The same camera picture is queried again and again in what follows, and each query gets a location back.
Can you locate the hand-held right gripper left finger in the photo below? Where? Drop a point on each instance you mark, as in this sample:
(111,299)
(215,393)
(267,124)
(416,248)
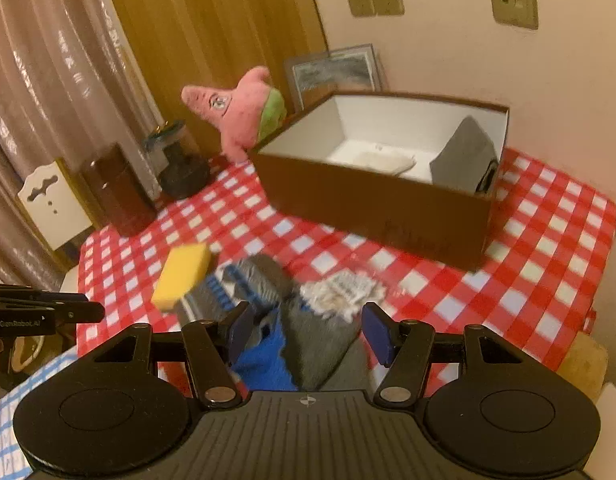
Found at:
(240,329)

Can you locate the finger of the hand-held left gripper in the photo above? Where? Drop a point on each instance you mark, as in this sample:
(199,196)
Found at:
(83,312)

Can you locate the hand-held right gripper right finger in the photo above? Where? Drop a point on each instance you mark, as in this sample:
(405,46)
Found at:
(377,334)

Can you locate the clear bag of cotton swabs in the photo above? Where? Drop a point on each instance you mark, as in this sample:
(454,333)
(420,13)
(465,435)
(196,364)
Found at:
(340,295)

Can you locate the grey striped cloth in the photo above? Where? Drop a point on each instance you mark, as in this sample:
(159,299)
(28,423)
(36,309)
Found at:
(318,340)

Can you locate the brown cardboard box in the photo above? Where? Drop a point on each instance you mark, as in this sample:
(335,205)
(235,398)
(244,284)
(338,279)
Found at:
(378,210)

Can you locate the white soft pad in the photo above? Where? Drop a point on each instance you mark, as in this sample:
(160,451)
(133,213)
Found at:
(383,162)

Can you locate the yellow sponge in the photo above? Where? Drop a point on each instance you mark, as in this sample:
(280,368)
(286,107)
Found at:
(183,275)

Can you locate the blue checkered cloth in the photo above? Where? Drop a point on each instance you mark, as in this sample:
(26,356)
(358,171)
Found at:
(3,410)

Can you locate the white carved chair back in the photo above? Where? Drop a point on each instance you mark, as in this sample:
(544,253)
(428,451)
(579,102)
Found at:
(50,205)

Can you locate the brown cylindrical jar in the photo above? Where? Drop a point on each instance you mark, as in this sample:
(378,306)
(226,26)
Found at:
(118,190)

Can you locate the glass jar with dark contents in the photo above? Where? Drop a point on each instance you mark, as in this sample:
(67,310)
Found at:
(180,170)

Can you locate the red checkered tablecloth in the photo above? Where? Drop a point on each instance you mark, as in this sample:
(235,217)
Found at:
(543,260)

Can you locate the grey fabric item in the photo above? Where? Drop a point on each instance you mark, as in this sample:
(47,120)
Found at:
(463,155)

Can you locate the pink starfish plush toy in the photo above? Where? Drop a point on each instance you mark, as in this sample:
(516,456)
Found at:
(238,110)

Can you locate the sheer white curtain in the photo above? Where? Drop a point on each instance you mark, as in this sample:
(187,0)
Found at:
(48,85)

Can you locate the framed picture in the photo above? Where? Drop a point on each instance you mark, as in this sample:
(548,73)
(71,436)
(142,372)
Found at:
(333,72)

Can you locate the golden brown curtain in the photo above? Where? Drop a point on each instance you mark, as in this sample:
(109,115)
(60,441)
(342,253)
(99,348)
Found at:
(213,35)

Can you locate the beige wall switch plate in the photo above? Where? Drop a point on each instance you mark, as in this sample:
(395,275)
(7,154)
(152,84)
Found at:
(513,1)

